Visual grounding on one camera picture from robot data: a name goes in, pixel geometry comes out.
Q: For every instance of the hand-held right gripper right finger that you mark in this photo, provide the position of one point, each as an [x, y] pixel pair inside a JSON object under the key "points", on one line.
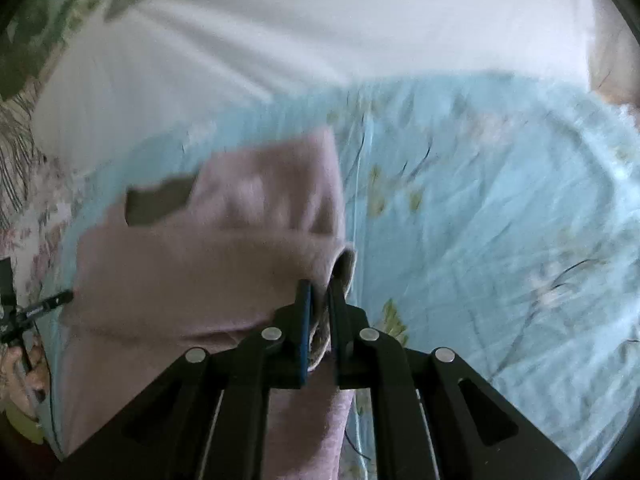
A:
{"points": [[338, 310]]}

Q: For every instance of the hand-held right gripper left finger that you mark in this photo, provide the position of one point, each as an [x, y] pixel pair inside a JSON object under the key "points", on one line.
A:
{"points": [[303, 321]]}

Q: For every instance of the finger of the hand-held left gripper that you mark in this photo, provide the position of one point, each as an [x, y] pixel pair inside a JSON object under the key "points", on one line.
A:
{"points": [[45, 305]]}

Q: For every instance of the pink small garment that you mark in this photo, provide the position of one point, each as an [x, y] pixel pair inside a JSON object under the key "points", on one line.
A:
{"points": [[210, 260]]}

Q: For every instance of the pink floral quilt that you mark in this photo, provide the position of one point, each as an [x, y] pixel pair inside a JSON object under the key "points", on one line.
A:
{"points": [[30, 220]]}

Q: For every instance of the light blue floral bedsheet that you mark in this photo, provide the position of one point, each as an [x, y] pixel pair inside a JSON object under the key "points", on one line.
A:
{"points": [[480, 220]]}

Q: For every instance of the white pillow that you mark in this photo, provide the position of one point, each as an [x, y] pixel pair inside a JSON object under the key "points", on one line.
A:
{"points": [[310, 45]]}

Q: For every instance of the green patterned cloth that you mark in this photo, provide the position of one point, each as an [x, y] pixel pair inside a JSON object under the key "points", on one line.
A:
{"points": [[55, 15]]}

